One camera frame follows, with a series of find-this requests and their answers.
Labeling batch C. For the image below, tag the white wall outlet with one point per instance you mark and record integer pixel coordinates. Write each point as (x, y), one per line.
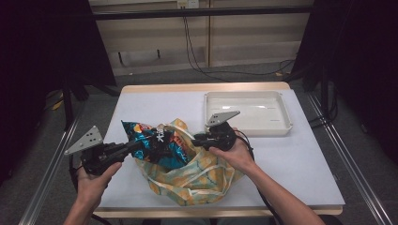
(187, 3)

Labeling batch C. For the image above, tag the black horizontal bar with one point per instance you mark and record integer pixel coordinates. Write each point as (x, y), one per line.
(200, 13)

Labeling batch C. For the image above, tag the aluminium rail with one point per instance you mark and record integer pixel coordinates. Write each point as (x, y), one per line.
(350, 156)
(47, 178)

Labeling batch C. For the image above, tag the green orange-print cloth bag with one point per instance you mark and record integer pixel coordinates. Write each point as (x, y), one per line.
(194, 181)

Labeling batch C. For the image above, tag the person's left hand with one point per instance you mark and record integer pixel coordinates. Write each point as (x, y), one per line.
(92, 184)

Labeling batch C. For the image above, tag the dark curtain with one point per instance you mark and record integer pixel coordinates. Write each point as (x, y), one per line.
(47, 47)
(359, 62)

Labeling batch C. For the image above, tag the white plastic tray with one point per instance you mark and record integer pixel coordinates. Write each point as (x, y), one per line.
(266, 112)

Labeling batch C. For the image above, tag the white table mat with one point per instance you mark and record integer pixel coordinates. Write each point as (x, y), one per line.
(297, 175)

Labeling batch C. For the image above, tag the blue black snack bag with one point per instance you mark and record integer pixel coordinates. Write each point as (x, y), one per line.
(162, 150)

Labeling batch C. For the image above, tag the black metal stand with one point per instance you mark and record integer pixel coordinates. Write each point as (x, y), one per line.
(68, 106)

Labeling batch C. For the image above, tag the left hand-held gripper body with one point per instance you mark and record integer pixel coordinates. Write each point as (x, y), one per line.
(97, 154)

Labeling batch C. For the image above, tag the person's right hand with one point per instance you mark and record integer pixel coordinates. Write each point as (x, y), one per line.
(239, 154)

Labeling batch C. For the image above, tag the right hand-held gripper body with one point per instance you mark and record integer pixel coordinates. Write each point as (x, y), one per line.
(222, 136)

